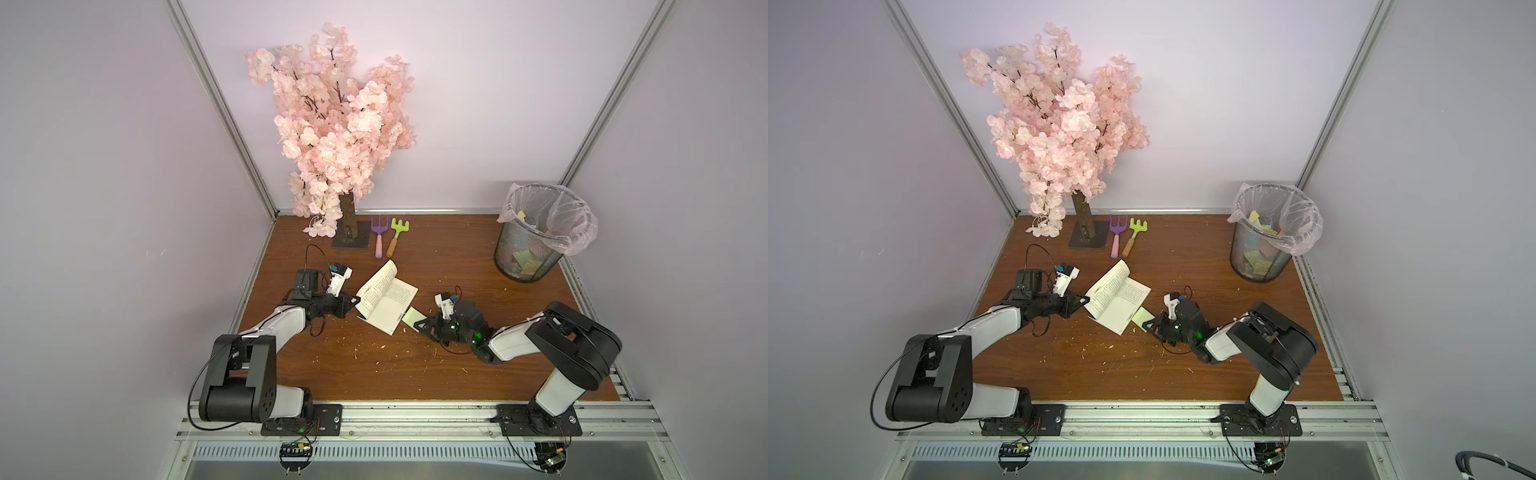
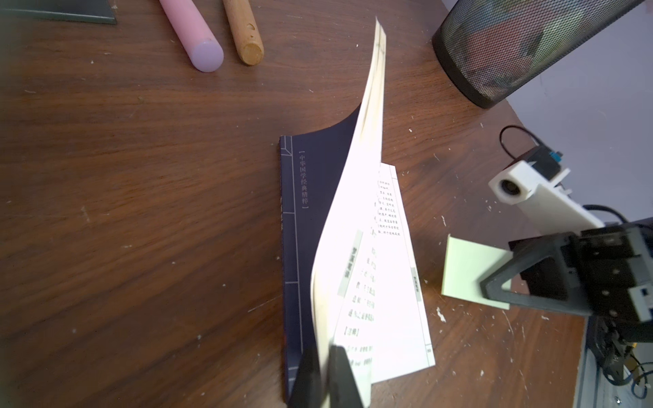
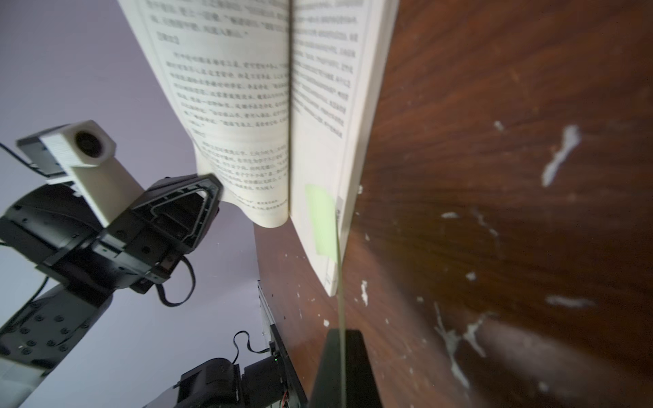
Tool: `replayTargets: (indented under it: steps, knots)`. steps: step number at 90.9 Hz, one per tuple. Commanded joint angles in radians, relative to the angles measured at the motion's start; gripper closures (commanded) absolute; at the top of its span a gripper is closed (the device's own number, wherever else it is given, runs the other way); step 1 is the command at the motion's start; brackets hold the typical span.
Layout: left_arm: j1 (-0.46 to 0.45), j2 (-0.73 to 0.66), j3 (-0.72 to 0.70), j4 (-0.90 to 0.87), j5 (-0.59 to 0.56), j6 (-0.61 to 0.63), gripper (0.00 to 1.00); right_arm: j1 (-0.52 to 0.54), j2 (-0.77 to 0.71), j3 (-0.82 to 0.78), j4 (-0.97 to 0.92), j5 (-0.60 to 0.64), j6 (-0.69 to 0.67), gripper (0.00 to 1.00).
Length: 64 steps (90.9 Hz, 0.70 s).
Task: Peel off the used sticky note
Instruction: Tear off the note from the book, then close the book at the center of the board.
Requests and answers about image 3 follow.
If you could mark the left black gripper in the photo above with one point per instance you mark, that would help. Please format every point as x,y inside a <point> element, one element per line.
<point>58,232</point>

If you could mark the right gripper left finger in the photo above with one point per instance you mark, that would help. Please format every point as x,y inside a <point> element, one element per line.
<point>327,387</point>

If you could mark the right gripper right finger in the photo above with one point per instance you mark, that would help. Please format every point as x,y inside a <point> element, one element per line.
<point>360,385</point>

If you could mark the green sticky note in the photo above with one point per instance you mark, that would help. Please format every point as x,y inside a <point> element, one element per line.
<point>324,220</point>

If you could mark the dark blue paperback book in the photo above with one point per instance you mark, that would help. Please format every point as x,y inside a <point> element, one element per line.
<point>276,96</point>

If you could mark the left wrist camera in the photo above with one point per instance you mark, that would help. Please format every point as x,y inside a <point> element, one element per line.
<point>83,155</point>

